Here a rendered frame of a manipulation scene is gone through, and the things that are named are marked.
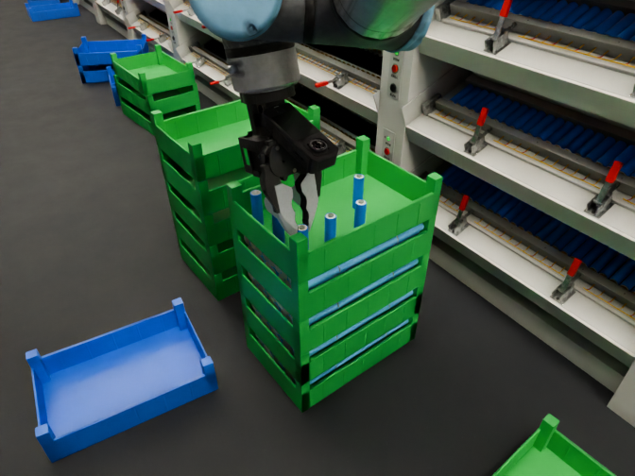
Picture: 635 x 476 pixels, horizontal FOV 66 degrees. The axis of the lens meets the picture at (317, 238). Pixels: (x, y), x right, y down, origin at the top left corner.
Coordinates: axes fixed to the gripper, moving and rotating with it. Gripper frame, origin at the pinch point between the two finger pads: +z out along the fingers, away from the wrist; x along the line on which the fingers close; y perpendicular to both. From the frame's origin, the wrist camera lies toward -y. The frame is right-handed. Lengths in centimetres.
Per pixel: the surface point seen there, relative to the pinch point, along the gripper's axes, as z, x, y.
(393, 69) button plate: -14, -45, 25
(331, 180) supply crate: 1.5, -18.2, 16.6
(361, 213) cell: 1.8, -11.0, -0.3
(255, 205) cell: -1.4, 1.0, 11.7
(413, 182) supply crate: 1.9, -25.9, 2.6
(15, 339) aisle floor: 25, 42, 57
